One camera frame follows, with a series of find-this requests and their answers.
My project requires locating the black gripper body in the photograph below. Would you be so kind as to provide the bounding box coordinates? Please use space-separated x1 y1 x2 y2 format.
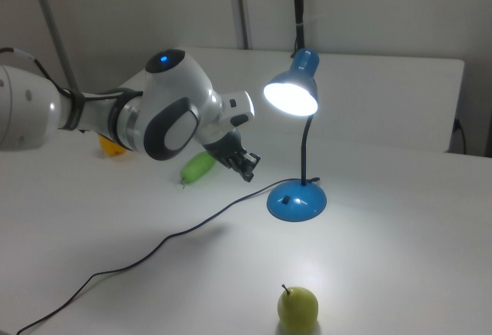
202 127 247 171

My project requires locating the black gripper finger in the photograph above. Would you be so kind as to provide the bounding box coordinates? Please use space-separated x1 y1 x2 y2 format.
230 158 255 183
241 151 262 170

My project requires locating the blue desk lamp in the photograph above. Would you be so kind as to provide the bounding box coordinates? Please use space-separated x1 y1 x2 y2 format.
263 47 327 223

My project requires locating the green toy cucumber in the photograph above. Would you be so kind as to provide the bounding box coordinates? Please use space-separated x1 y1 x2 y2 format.
179 151 216 194

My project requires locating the yellow toy bell pepper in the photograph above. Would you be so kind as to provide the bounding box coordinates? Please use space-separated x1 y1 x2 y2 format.
98 134 127 158

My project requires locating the yellow-green toy pear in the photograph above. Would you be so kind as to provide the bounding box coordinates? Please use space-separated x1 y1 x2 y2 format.
277 284 320 332

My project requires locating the black clamp stand pole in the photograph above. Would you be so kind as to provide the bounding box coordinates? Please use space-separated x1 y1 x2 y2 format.
291 0 308 59

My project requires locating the grey metal partition post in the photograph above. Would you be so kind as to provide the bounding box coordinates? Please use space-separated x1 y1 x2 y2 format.
233 0 251 50
28 0 80 92

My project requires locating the black lamp power cable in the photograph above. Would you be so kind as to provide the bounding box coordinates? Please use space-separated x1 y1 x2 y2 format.
15 176 322 335

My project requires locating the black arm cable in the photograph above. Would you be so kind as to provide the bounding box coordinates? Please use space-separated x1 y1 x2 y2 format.
0 46 84 101

